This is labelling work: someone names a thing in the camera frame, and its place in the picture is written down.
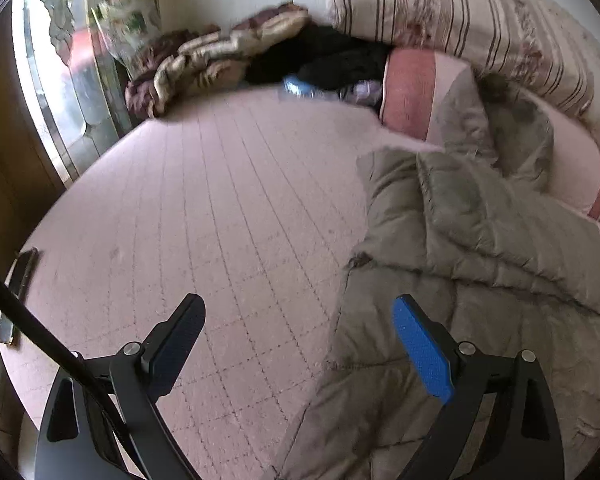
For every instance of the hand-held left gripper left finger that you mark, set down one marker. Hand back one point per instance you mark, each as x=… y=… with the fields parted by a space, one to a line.
x=180 y=332

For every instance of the grey puffer jacket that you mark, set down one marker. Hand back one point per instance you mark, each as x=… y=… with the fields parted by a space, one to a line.
x=480 y=220

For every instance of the light purple patterned cloth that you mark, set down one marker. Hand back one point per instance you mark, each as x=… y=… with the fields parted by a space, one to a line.
x=362 y=93

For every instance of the wooden window frame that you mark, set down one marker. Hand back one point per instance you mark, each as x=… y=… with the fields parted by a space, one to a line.
x=10 y=160

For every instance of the pink quilted bed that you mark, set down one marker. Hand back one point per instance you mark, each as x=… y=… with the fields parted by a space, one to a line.
x=205 y=185

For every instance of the black clothing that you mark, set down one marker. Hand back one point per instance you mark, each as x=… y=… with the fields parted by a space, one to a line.
x=330 y=55

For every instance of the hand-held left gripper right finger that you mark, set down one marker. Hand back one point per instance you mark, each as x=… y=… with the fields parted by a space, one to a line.
x=422 y=350

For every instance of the pink quilted bolster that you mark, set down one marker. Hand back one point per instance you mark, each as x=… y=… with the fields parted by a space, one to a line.
x=405 y=95

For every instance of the striped floral pillow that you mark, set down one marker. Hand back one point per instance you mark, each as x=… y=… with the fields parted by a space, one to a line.
x=455 y=10

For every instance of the brown beige blanket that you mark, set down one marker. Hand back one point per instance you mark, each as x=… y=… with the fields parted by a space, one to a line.
x=205 y=55

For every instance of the floral cushion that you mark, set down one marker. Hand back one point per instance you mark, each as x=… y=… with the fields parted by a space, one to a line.
x=130 y=20

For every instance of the black smartphone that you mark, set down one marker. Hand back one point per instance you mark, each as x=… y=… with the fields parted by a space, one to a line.
x=24 y=271

